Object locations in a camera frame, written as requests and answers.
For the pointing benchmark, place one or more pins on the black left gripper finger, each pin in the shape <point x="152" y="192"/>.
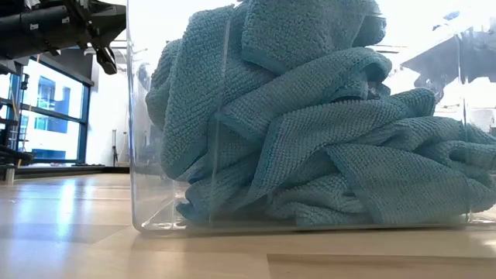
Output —
<point x="112" y="21"/>

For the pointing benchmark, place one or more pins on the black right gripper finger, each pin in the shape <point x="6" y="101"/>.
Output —
<point x="424" y="64"/>

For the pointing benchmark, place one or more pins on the blue microfiber towel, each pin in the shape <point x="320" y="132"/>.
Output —
<point x="217" y="193"/>
<point x="310" y="85"/>
<point x="302" y="35"/>
<point x="407" y="182"/>
<point x="186" y="97"/>

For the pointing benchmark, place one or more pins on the clear plastic bin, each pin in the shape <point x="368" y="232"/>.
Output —
<point x="155" y="201"/>

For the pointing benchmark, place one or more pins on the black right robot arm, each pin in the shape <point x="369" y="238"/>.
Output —
<point x="480" y="54"/>

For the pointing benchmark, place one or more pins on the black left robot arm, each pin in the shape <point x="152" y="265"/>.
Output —
<point x="31" y="31"/>

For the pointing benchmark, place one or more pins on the large blue-framed window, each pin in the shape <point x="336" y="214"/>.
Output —
<point x="58" y="97"/>

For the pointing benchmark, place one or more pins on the thin black stand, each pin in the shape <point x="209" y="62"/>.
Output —
<point x="114" y="149"/>

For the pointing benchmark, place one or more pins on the black metal rack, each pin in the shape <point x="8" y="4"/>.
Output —
<point x="17" y="157"/>

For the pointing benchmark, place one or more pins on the black metal table frame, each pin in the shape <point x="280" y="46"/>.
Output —
<point x="77" y="169"/>

